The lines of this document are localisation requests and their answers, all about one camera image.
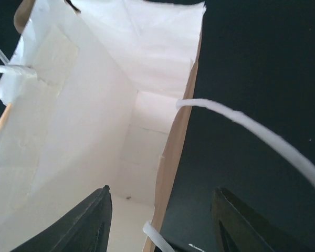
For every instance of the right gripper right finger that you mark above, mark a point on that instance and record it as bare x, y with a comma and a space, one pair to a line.
238, 227

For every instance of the brown paper bag white handles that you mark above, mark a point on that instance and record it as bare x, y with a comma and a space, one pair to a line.
100, 93

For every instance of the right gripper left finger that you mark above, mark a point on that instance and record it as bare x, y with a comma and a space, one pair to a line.
86, 227

